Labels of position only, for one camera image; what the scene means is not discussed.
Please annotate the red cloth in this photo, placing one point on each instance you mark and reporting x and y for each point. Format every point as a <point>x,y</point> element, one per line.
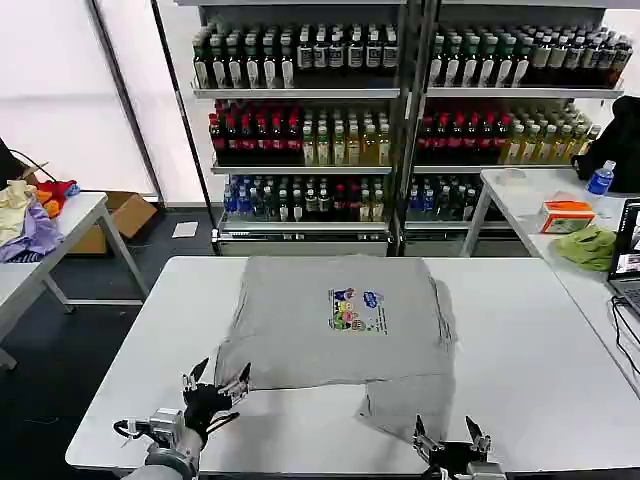
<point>57,197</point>

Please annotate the shelf of bottled drinks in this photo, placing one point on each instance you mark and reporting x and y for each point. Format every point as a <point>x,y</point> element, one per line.
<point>500,125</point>
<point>300,125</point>

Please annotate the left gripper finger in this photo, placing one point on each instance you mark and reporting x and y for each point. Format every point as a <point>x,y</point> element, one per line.
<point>192,377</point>
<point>240,384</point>

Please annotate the grey printed T-shirt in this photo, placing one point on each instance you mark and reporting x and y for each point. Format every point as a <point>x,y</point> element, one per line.
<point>310,345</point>

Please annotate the green cloth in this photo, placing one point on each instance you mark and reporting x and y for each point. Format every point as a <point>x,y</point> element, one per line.
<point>587,247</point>

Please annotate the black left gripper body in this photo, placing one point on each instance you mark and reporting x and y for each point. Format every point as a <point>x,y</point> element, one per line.
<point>205,402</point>

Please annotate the orange tissue box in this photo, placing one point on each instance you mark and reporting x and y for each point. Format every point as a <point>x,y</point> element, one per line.
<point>567,216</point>

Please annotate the brown cardboard box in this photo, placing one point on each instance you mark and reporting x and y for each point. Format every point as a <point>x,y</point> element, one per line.
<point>125,215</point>

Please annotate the purple cloth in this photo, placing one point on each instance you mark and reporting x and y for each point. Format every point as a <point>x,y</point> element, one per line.
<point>37,227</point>

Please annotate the white desk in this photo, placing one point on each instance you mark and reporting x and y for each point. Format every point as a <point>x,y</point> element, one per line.
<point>525,200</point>

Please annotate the white paper sheet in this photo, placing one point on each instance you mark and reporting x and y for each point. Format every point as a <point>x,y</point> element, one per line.
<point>185,230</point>

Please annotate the grey slanted frame pole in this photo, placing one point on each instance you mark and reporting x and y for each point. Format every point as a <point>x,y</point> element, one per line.
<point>127,100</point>

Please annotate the cream cloth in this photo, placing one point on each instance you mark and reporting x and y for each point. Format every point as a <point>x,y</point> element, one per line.
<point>15,210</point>

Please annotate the blue-label water bottle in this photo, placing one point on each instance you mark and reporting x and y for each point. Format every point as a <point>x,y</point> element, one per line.
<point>601,179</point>

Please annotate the white side table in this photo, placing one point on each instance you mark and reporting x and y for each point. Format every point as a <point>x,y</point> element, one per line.
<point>75,210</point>

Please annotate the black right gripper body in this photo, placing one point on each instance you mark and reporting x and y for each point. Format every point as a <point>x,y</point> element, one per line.
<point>450,462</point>

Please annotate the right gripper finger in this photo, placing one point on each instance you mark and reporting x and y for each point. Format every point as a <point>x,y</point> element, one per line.
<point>425,442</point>
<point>480,442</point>

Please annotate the open laptop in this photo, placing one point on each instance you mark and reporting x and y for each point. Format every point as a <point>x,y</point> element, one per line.
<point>627,255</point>

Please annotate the thin black frame pole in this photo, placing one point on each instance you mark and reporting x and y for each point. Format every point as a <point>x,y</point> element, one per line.
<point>182,100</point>

